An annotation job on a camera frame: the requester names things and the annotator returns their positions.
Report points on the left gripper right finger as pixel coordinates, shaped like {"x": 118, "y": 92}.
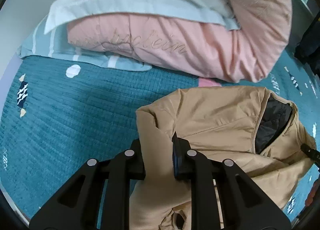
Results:
{"x": 223, "y": 196}

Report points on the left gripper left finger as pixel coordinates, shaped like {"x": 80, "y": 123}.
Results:
{"x": 96, "y": 196}

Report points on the tan jacket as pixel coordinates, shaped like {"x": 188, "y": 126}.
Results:
{"x": 252, "y": 126}

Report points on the teal quilted bedspread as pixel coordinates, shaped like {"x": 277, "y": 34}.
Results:
{"x": 51, "y": 123}

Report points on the pink quilt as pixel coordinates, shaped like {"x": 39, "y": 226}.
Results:
{"x": 201, "y": 49}

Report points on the striped light blue pillow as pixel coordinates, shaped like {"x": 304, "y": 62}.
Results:
{"x": 55, "y": 45}

